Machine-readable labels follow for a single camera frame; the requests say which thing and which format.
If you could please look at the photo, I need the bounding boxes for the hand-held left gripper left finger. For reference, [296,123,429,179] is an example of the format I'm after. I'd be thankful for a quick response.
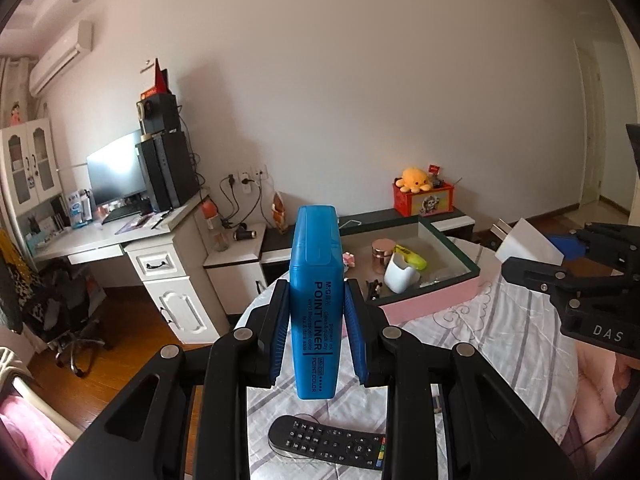
[52,280,292,480]

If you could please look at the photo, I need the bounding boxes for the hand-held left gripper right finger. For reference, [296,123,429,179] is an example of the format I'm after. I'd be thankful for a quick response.
[344,278,571,480]

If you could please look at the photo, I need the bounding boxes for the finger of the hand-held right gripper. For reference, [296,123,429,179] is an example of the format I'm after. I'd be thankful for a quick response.
[501,256,627,302]
[545,222,640,273]

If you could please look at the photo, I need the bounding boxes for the blue highlighter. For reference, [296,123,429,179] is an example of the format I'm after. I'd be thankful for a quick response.
[288,205,345,401]

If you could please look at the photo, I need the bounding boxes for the grey shallow box green rim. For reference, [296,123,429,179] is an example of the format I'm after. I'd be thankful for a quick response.
[336,212,482,323]

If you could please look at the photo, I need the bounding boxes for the yellow highlighter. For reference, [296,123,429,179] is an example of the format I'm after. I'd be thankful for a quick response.
[394,243,428,269]

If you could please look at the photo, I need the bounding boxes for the person's right hand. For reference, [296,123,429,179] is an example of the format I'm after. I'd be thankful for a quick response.
[575,347,632,441]

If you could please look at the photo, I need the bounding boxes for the small white side cabinet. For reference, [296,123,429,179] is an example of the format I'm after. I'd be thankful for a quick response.
[202,221,268,318]

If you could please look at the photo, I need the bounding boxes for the white pen holder cup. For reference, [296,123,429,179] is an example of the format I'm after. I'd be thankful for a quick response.
[384,251,421,294]

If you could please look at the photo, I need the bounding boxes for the striped white bedsheet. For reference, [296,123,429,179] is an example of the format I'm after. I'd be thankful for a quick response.
[235,237,581,480]

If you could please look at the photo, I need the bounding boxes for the rose gold jar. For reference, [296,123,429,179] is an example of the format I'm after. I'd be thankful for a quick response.
[371,239,398,273]

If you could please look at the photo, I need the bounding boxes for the low cabinet dark top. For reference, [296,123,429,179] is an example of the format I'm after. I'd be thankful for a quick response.
[261,208,476,281]

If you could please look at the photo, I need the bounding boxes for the orange printed snack bag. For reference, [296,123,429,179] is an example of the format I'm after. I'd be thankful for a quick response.
[271,191,289,233]

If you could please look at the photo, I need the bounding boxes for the dark flat panel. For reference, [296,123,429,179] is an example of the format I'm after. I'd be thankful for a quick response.
[626,123,640,181]

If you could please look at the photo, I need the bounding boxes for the black remote control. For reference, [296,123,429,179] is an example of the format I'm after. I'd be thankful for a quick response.
[268,415,388,471]

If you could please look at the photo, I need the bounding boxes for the white desk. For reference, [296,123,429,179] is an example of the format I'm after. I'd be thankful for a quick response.
[30,192,228,346]

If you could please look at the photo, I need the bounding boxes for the baby bottle orange cap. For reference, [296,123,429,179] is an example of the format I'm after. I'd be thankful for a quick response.
[201,197,230,252]

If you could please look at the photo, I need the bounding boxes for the white room door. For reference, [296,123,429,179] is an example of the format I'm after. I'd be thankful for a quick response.
[575,40,608,208]

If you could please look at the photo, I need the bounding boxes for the red storage crate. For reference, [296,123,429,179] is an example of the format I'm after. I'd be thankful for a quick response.
[392,182,455,217]

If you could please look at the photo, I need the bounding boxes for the orange plush octopus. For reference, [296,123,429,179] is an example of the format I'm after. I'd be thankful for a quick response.
[393,166,432,194]

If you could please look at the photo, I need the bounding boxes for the pink magazine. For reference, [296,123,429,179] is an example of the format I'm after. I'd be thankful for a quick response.
[115,215,156,235]

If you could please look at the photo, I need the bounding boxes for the black computer tower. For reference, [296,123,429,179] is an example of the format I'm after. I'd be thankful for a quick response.
[136,130,201,212]

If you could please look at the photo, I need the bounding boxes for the black keyboard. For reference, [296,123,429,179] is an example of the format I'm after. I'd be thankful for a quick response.
[102,202,153,223]

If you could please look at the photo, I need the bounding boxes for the black office chair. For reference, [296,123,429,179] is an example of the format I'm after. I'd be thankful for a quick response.
[22,255,113,378]

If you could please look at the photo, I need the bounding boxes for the computer monitor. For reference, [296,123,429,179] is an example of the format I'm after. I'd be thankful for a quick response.
[86,129,148,207]

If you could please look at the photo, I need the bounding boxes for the blue white box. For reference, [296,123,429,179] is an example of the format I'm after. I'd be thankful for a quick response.
[64,191,96,228]

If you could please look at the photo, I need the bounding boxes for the black speaker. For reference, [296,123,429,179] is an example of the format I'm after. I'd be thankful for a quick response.
[136,94,180,135]

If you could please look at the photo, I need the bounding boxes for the pink blanket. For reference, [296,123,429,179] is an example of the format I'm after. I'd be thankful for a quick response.
[0,394,76,480]

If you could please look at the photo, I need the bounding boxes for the yellow black patterned cloth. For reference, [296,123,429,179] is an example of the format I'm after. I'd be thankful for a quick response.
[0,230,26,333]

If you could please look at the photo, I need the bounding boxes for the red card box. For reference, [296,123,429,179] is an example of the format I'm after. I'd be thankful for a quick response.
[154,58,171,95]

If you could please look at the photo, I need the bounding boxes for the white glass-door cabinet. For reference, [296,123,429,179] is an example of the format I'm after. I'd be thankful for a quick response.
[0,119,63,226]

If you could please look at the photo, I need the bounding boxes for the white air conditioner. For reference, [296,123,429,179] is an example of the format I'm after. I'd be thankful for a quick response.
[28,21,94,96]

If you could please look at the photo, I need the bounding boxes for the black power cables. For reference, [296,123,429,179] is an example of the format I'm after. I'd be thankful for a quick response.
[220,175,266,231]

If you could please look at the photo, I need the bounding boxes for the white wall sockets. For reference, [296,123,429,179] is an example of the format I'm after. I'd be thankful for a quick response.
[222,167,271,193]

